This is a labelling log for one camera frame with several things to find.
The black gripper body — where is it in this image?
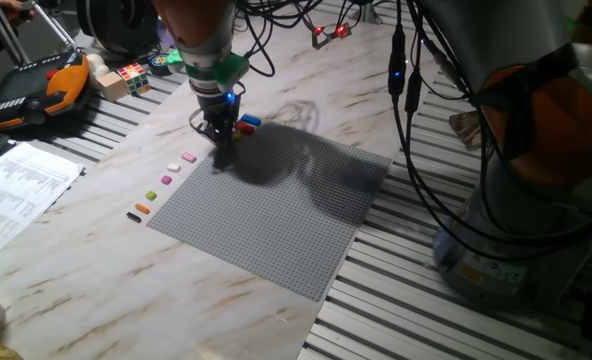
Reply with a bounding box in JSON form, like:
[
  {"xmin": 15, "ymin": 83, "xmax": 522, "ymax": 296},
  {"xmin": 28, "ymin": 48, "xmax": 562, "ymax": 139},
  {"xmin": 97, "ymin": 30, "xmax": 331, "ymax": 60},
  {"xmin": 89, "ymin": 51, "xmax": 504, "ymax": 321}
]
[{"xmin": 194, "ymin": 89, "xmax": 243, "ymax": 126}]

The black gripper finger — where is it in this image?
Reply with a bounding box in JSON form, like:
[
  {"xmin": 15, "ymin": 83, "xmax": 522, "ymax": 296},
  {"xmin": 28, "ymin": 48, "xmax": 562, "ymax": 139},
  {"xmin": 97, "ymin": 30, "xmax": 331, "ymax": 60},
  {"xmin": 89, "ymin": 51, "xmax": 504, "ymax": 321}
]
[
  {"xmin": 199, "ymin": 119, "xmax": 223, "ymax": 147},
  {"xmin": 221, "ymin": 118, "xmax": 238, "ymax": 149}
]

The grey Lego baseplate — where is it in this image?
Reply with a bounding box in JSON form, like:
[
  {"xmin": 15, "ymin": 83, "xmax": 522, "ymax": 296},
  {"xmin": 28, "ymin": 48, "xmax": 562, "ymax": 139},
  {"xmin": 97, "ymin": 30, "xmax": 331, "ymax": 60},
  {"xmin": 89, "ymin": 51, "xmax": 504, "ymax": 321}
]
[{"xmin": 145, "ymin": 121, "xmax": 394, "ymax": 303}]

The round black puck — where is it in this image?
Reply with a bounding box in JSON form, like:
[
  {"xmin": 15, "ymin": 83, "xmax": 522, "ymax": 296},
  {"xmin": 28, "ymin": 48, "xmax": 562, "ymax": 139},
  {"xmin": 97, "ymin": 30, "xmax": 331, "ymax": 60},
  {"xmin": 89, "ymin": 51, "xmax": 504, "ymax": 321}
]
[{"xmin": 148, "ymin": 52, "xmax": 175, "ymax": 77}]

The Rubik's cube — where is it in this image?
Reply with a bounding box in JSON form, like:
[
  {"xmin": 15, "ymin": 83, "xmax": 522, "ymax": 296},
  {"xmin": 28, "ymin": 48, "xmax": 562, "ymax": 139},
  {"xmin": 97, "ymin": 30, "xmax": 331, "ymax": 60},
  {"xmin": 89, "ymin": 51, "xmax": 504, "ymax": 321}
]
[{"xmin": 116, "ymin": 62, "xmax": 153, "ymax": 98}]

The plain wooden cube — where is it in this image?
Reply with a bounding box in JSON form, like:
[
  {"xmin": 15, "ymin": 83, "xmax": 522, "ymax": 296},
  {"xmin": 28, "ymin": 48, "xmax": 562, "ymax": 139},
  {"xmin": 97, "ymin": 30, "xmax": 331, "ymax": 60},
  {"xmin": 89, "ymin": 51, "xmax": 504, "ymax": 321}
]
[{"xmin": 97, "ymin": 71, "xmax": 130, "ymax": 103}]

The white rounded figurine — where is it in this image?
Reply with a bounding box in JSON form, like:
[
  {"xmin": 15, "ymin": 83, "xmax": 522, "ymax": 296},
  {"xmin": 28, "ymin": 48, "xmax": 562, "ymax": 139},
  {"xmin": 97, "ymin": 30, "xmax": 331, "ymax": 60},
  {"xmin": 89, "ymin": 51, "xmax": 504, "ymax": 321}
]
[{"xmin": 85, "ymin": 53, "xmax": 111, "ymax": 81}]

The black filament spool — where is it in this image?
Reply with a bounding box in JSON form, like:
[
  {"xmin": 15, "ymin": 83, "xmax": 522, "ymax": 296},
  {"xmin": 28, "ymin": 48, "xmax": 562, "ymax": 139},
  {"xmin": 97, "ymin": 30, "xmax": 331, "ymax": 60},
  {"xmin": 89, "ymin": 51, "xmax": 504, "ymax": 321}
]
[{"xmin": 75, "ymin": 0, "xmax": 160, "ymax": 56}]

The small board with red lights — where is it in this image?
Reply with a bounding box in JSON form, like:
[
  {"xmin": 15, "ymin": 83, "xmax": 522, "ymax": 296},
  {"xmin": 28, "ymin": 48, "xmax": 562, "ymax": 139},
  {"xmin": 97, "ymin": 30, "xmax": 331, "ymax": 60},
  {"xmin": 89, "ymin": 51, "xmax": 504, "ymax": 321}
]
[{"xmin": 310, "ymin": 22, "xmax": 353, "ymax": 51}]

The white marble pattern board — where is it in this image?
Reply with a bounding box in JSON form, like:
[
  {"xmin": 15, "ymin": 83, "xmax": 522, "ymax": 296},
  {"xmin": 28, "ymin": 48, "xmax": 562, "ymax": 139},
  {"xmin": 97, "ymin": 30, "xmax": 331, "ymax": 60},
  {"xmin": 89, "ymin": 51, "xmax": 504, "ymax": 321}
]
[{"xmin": 0, "ymin": 9, "xmax": 440, "ymax": 360}]

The orange and black teach pendant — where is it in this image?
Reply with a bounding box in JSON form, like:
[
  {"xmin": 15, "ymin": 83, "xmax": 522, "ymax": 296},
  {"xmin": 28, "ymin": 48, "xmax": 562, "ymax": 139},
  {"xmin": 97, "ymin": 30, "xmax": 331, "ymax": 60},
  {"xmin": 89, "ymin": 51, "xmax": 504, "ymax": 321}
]
[{"xmin": 0, "ymin": 51, "xmax": 92, "ymax": 132}]

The printed white paper sheet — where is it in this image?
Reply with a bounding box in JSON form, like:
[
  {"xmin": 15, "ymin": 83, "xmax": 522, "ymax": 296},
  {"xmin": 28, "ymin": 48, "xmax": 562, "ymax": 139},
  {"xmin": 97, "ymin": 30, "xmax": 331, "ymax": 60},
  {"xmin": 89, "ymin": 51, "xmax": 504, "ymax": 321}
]
[{"xmin": 0, "ymin": 142, "xmax": 85, "ymax": 271}]

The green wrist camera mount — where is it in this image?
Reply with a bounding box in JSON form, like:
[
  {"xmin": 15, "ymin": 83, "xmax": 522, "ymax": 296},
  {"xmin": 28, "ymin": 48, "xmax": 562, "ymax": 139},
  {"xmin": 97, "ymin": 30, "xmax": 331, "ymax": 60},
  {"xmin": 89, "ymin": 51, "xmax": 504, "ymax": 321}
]
[{"xmin": 164, "ymin": 48, "xmax": 251, "ymax": 94}]

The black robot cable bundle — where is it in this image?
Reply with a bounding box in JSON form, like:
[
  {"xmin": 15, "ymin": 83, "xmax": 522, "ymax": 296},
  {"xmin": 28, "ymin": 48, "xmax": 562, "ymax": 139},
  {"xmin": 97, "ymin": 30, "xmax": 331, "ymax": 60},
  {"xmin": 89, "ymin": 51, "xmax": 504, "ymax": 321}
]
[{"xmin": 233, "ymin": 0, "xmax": 592, "ymax": 262}]

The metal bracket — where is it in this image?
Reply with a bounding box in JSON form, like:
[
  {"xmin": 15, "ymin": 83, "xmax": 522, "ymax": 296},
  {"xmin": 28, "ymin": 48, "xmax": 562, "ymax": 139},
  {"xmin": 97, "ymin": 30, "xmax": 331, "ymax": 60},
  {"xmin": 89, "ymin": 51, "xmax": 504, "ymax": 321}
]
[{"xmin": 448, "ymin": 109, "xmax": 483, "ymax": 151}]

